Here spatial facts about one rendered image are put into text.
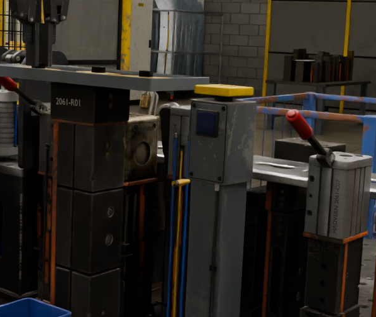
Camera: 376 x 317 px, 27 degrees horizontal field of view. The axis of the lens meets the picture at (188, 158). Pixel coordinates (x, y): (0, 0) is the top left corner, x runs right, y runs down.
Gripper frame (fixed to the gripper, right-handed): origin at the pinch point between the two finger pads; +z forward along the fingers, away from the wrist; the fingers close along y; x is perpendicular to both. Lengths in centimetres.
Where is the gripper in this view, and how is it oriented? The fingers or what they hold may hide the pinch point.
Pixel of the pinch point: (39, 44)
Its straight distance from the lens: 133.3
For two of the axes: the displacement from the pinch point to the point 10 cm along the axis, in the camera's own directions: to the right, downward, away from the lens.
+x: -6.5, -1.4, 7.4
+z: -0.4, 9.9, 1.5
